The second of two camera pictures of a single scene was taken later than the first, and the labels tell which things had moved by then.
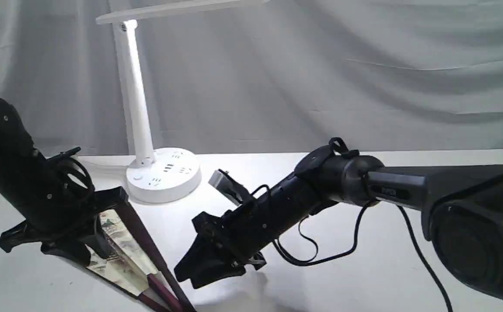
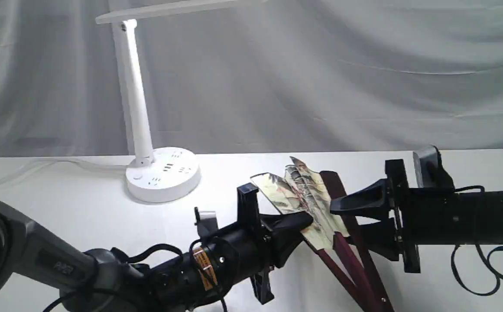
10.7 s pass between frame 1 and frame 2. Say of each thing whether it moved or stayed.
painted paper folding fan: moved
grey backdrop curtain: stayed
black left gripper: moved
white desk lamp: stayed
